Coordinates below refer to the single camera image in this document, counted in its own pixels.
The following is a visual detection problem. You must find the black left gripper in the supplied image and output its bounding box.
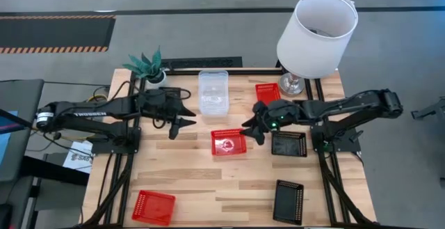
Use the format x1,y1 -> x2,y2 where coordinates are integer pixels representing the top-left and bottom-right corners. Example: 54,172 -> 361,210
136,88 -> 197,141

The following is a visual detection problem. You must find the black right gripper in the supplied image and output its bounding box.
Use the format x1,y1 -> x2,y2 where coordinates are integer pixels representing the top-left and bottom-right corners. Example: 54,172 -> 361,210
239,99 -> 305,146

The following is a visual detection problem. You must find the red plastic basket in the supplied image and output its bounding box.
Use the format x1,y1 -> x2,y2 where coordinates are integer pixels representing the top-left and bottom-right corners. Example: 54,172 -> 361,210
210,128 -> 248,157
131,189 -> 177,227
254,82 -> 282,106

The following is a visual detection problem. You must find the black plastic basket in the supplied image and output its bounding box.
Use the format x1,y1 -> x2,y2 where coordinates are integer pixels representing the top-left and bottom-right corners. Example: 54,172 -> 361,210
272,179 -> 305,226
270,130 -> 308,158

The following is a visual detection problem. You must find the clear plastic shelf container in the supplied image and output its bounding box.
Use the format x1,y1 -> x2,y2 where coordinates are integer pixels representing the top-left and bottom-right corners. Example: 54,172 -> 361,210
197,69 -> 229,116

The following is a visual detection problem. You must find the white plant pot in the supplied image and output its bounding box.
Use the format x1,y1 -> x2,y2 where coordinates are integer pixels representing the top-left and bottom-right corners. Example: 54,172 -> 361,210
145,70 -> 168,90

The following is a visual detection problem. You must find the silver lamp base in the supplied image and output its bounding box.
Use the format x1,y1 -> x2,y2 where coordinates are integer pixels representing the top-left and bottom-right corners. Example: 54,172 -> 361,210
278,72 -> 306,97

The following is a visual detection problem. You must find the black perforated floor strip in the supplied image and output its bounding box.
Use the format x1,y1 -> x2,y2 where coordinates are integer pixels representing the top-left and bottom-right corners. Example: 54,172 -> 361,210
161,56 -> 243,70

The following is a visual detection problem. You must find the green artificial plant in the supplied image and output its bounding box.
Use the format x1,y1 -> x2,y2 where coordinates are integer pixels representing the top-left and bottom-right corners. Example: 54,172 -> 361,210
122,45 -> 166,81

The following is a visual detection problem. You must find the white lamp shade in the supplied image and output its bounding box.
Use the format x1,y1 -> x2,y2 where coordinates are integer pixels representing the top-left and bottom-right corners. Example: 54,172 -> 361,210
276,0 -> 359,80

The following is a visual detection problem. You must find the white printed sign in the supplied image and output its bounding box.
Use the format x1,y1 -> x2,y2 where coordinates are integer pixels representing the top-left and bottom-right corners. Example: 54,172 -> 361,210
63,139 -> 95,175

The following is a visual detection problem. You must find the black hazard striped floor mat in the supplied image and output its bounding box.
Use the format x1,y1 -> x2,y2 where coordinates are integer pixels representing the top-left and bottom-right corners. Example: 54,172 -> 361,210
0,14 -> 117,54

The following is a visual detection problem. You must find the black neighbouring robot part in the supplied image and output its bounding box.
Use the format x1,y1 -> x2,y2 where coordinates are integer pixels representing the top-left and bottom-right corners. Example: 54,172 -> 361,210
410,95 -> 445,120

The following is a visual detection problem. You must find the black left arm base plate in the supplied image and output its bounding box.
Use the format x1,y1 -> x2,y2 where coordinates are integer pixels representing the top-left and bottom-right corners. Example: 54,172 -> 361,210
90,127 -> 142,155

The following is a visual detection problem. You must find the yellow cable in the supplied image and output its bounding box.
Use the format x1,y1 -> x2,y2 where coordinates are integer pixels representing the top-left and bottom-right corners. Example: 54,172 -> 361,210
86,86 -> 109,104

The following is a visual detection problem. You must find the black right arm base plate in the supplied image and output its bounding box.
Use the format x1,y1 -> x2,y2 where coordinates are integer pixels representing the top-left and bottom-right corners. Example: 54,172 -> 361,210
309,123 -> 362,154

